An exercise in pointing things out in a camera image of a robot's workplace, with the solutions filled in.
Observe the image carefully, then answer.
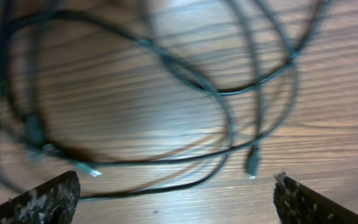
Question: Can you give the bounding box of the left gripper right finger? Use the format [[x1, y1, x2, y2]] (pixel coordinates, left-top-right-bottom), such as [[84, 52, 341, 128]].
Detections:
[[273, 172, 358, 224]]

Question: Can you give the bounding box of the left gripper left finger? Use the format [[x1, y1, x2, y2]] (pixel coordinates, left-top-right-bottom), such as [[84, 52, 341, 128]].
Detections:
[[0, 170, 80, 224]]

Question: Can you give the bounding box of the black USB cable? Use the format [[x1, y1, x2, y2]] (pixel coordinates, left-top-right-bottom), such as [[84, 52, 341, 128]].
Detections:
[[0, 0, 335, 202]]

